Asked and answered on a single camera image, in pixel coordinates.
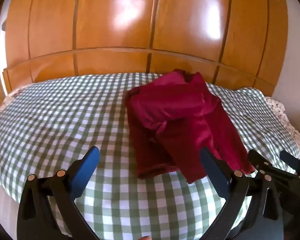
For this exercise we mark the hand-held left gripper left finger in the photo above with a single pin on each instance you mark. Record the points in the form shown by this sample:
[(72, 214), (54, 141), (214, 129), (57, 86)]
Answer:
[(86, 170)]

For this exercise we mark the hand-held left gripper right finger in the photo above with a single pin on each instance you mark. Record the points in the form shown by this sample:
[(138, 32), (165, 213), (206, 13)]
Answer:
[(215, 172)]

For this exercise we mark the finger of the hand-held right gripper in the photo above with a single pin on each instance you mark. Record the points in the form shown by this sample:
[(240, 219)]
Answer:
[(296, 163), (258, 162)]

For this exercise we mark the dark red garment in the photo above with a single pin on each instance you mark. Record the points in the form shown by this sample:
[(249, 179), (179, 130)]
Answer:
[(177, 117)]

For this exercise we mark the green checked bedsheet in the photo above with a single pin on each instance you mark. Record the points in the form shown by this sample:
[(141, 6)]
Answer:
[(52, 130)]

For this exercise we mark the wooden wardrobe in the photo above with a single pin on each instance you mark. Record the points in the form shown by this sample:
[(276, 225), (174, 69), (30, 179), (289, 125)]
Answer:
[(115, 55)]

